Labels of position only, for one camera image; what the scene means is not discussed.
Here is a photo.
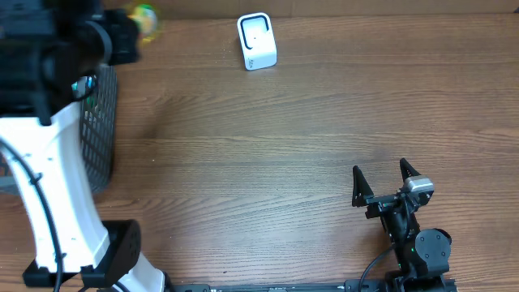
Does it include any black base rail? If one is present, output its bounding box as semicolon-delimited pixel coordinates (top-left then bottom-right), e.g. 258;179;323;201
166;279;457;292

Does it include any yellow dish soap bottle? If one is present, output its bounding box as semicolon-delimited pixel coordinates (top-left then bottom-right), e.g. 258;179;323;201
127;2;159;44

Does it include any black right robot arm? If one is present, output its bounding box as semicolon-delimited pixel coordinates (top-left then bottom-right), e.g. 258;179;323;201
345;158;457;292

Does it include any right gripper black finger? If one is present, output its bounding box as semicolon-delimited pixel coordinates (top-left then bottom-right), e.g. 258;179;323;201
399;158;421;181
352;165;374;206

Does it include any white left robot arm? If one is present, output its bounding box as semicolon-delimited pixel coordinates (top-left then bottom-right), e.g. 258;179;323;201
1;0;171;291

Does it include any grey plastic mesh basket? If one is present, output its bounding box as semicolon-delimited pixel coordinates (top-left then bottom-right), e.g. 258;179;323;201
72;65;118;195

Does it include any white barcode scanner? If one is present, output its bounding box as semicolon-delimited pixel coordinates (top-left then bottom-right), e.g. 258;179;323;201
237;12;277;71

